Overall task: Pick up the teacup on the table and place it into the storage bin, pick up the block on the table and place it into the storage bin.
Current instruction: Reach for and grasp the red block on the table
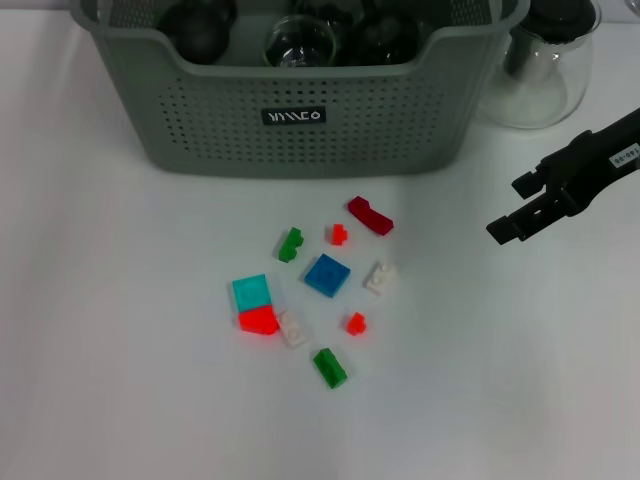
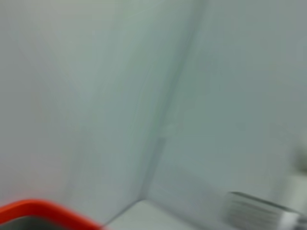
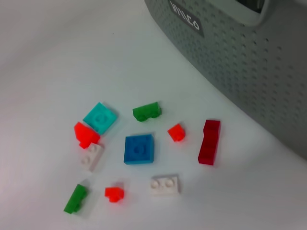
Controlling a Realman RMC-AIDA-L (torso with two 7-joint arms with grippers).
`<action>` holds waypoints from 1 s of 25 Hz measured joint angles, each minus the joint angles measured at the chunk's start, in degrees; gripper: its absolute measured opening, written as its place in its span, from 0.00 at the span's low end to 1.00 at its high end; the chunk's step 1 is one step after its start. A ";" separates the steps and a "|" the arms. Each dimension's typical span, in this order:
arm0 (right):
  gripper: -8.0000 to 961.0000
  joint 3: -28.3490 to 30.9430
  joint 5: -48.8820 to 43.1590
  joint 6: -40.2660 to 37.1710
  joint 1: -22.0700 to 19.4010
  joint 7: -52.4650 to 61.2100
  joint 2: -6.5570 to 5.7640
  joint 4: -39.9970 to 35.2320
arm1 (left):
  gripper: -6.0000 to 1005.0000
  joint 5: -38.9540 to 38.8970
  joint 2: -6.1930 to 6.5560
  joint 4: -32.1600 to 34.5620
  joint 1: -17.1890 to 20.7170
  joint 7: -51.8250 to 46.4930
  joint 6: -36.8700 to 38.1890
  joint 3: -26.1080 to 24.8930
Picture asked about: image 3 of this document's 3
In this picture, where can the grey-green perforated storage bin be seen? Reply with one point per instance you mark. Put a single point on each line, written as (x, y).
(239, 60)

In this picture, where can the green toy brick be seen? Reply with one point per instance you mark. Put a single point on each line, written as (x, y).
(146, 111)
(75, 198)

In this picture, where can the small red-orange toy brick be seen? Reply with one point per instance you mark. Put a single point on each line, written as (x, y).
(114, 192)
(176, 131)

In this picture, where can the blue square toy brick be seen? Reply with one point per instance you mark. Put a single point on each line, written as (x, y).
(139, 149)

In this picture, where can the teal square toy brick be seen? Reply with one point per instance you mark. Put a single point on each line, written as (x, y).
(100, 118)

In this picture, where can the dark red long toy brick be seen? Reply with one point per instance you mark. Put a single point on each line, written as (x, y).
(208, 143)

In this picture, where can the red-orange sloped toy brick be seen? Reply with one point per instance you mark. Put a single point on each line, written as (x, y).
(85, 134)

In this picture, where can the white two-stud toy brick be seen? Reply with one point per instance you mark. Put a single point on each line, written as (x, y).
(92, 155)
(165, 185)

